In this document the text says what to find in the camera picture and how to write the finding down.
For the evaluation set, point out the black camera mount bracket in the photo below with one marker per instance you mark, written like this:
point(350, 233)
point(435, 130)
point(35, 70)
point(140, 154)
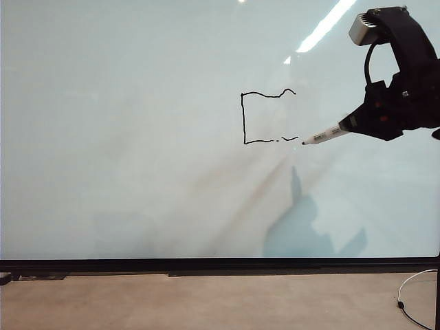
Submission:
point(412, 38)

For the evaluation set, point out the black whiteboard frame rail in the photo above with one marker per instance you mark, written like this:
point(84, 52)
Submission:
point(206, 265)

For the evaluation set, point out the white glass whiteboard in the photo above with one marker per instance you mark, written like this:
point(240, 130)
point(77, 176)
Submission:
point(103, 137)

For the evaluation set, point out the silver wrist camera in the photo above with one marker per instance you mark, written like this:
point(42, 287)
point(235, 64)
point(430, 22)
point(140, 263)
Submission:
point(361, 31)

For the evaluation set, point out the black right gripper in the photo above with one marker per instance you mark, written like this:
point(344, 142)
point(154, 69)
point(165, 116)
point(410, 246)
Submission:
point(398, 110)

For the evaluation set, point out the white marker pen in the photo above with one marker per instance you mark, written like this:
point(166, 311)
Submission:
point(323, 136)

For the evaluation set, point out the black vertical stand post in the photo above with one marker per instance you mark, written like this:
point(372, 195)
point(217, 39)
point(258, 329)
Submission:
point(438, 295)

